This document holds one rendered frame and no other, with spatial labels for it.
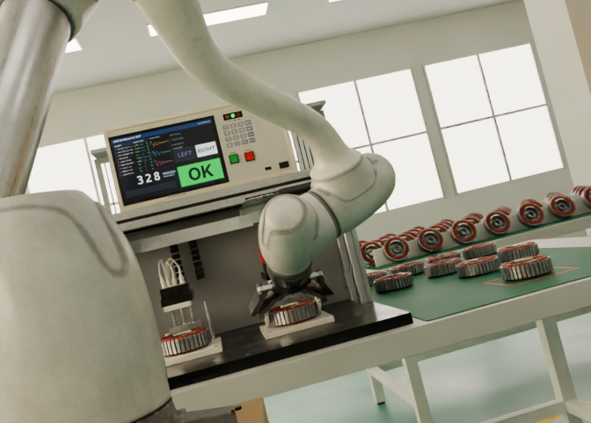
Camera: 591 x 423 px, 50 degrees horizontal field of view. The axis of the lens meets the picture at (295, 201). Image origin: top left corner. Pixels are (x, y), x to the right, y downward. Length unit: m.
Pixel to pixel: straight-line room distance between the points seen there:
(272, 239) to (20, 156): 0.43
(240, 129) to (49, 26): 0.70
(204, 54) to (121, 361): 0.58
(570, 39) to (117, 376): 4.82
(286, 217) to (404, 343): 0.34
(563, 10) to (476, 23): 3.94
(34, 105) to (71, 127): 7.23
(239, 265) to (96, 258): 1.11
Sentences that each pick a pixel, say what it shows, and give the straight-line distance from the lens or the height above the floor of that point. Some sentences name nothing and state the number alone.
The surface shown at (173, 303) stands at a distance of 1.47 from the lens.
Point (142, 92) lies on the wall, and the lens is 8.11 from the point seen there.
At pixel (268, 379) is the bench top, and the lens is 1.18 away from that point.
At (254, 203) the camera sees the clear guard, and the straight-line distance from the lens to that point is 1.31.
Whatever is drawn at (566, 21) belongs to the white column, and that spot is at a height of 2.00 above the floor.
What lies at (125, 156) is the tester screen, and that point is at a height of 1.24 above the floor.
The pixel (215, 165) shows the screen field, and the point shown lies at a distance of 1.56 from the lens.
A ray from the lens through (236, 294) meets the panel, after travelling 1.67.
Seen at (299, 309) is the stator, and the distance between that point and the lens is 1.38.
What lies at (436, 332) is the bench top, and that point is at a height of 0.73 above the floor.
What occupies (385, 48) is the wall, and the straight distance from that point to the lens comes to 8.55.
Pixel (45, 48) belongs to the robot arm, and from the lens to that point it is 0.96.
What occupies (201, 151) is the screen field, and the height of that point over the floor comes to 1.22.
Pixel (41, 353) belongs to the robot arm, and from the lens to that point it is 0.57.
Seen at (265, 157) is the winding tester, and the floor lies 1.17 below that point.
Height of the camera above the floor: 0.96
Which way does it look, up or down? 3 degrees up
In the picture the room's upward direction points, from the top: 14 degrees counter-clockwise
